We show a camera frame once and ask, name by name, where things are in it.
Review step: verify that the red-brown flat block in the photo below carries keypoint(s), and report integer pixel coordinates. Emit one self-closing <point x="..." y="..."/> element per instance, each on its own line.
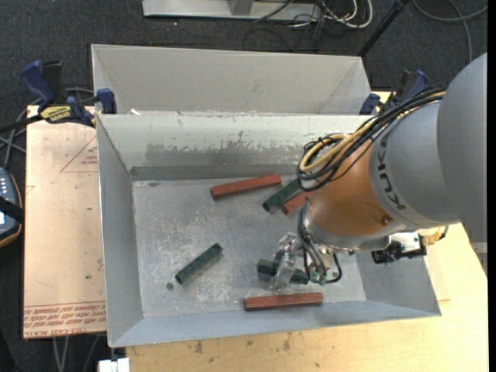
<point x="283" y="301"/>
<point x="246" y="186"/>
<point x="293" y="204"/>

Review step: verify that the brown cardboard board, red print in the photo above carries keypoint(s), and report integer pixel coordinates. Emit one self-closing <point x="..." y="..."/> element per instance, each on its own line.
<point x="62" y="227"/>

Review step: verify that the black cylinder on white bracket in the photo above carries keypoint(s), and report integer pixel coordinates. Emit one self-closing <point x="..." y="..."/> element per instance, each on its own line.
<point x="403" y="246"/>

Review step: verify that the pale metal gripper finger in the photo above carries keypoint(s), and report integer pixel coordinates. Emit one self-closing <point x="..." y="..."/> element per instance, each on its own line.
<point x="284" y="273"/>
<point x="288" y="243"/>

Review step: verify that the grey metal bin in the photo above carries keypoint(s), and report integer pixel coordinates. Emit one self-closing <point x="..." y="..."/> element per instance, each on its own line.
<point x="193" y="227"/>

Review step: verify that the dark green block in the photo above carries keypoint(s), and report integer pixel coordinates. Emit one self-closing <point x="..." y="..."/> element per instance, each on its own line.
<point x="265" y="267"/>
<point x="281" y="196"/>
<point x="199" y="263"/>

